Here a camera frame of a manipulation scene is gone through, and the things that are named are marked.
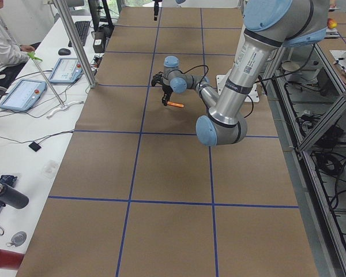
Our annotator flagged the black monitor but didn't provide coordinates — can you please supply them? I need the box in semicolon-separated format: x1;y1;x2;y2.
87;0;114;35

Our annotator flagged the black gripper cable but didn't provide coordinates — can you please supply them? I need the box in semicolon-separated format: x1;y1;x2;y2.
181;65;211;87

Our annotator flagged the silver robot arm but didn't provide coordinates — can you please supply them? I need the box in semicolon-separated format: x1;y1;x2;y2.
152;1;329;146

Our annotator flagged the clear plastic bag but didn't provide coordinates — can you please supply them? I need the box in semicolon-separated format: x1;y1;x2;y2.
41;160;59;179

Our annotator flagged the black keyboard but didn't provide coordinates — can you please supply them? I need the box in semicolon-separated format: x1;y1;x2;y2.
74;21;91;46

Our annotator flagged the orange marker pen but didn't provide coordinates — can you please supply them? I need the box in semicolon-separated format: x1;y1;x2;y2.
167;102;185;108

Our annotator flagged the aluminium frame post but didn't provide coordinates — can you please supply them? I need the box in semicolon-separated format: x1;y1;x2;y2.
53;0;96;89

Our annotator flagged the seated person white shirt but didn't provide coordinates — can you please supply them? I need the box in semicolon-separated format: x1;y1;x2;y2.
0;1;40;88

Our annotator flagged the black water bottle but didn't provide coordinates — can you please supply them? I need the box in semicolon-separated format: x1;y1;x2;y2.
0;183;29;209

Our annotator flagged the black cardboard box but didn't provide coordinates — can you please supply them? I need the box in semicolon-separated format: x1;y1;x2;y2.
93;31;106;54

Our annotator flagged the far teach pendant tablet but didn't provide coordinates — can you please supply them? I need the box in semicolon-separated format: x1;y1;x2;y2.
48;58;83;84

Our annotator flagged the metal reacher grabber stick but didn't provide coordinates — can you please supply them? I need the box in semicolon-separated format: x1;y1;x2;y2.
27;51;85;119

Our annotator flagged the near teach pendant tablet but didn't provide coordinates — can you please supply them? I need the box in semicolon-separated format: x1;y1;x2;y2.
0;79;47;111

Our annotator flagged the small black square device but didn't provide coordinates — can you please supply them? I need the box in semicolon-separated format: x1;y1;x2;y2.
28;141;42;152

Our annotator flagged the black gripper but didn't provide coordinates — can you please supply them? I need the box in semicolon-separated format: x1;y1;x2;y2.
161;85;173;106
153;0;161;21

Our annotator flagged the teach pendant tablet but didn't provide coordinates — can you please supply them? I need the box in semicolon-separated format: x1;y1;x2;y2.
48;58;83;84
0;79;47;111

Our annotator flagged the red bottle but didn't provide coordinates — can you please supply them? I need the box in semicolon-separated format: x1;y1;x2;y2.
0;249;25;270

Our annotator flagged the black computer mouse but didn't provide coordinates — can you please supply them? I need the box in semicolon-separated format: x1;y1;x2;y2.
58;48;72;56

